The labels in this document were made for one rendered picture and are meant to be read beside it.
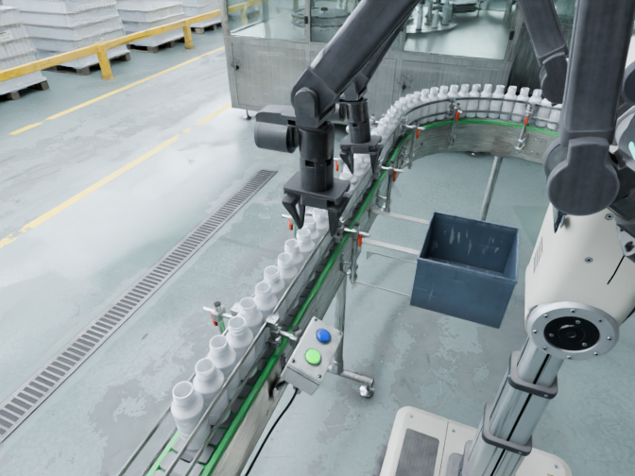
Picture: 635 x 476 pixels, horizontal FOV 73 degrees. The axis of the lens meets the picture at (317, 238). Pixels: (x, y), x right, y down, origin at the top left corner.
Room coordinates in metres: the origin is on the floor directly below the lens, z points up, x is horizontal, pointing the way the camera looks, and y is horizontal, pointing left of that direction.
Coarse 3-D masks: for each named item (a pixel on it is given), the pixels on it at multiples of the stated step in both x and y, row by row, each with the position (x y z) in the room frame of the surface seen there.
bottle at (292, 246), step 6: (288, 240) 0.92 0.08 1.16; (294, 240) 0.92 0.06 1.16; (288, 246) 0.89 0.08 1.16; (294, 246) 0.89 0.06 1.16; (288, 252) 0.89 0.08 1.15; (294, 252) 0.89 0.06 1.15; (300, 252) 0.92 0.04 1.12; (294, 258) 0.89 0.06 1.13; (300, 258) 0.89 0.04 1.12; (294, 264) 0.88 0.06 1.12; (300, 264) 0.89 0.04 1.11; (300, 276) 0.89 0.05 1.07; (300, 282) 0.88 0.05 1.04; (300, 288) 0.88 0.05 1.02
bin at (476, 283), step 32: (448, 224) 1.37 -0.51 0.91; (480, 224) 1.33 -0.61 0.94; (448, 256) 1.36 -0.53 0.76; (480, 256) 1.31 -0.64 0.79; (512, 256) 1.20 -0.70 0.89; (352, 288) 1.24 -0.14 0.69; (384, 288) 1.20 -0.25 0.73; (416, 288) 1.11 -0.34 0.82; (448, 288) 1.07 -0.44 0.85; (480, 288) 1.03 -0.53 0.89; (512, 288) 1.00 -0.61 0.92; (480, 320) 1.02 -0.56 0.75
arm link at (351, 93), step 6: (354, 78) 1.05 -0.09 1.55; (354, 84) 1.04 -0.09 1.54; (348, 90) 1.05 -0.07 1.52; (354, 90) 1.04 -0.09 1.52; (366, 90) 1.11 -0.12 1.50; (342, 96) 1.08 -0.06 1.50; (348, 96) 1.05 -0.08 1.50; (354, 96) 1.05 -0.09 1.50; (360, 96) 1.07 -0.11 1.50; (336, 102) 1.09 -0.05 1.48; (336, 108) 1.08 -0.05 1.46; (336, 114) 1.08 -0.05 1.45; (330, 120) 1.09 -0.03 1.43; (336, 120) 1.09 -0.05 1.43; (342, 120) 1.09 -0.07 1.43
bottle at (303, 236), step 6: (300, 234) 0.97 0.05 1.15; (306, 234) 0.97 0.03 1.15; (300, 240) 0.94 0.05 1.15; (306, 240) 0.94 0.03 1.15; (300, 246) 0.94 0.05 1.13; (306, 246) 0.94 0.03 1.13; (312, 246) 0.94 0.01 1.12; (306, 252) 0.93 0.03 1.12; (306, 258) 0.93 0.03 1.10; (312, 258) 0.94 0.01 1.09; (312, 264) 0.94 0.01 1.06; (306, 270) 0.93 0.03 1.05; (312, 270) 0.94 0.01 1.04; (306, 276) 0.93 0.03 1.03
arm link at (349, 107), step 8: (344, 104) 1.10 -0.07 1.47; (352, 104) 1.06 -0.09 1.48; (360, 104) 1.06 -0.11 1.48; (368, 104) 1.08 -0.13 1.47; (344, 112) 1.09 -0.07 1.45; (352, 112) 1.06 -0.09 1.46; (360, 112) 1.06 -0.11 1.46; (368, 112) 1.07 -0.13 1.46; (352, 120) 1.06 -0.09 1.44; (360, 120) 1.06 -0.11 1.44
